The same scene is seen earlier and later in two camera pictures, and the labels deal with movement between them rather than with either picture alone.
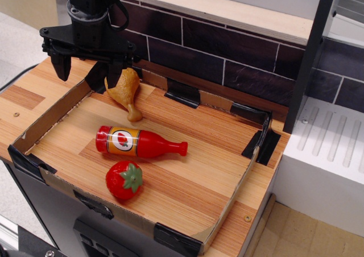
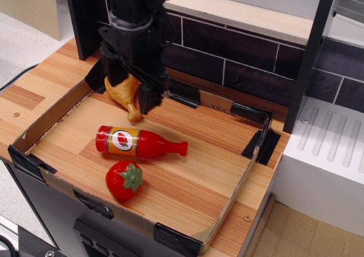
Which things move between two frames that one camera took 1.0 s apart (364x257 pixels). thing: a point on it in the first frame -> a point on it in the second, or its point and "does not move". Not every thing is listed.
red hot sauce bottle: [136, 142] does not move
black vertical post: [307, 63] does not move
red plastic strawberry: [124, 179] does not move
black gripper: [89, 37] -> [136, 43]
